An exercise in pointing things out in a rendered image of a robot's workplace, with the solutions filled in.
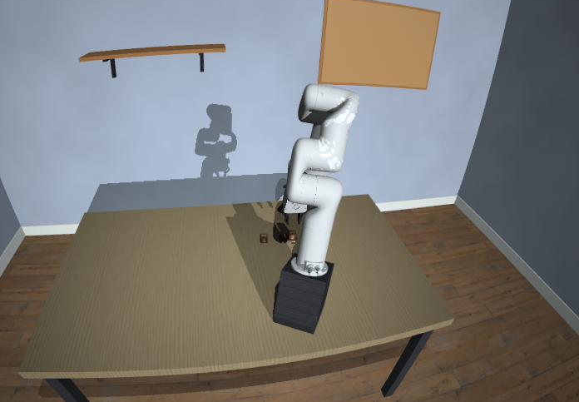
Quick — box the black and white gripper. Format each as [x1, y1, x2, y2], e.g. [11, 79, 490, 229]
[277, 193, 310, 225]

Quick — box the brown shallow tray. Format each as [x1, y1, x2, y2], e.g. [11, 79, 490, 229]
[279, 234, 297, 243]

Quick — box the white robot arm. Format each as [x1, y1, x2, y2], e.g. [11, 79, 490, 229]
[283, 84, 359, 276]

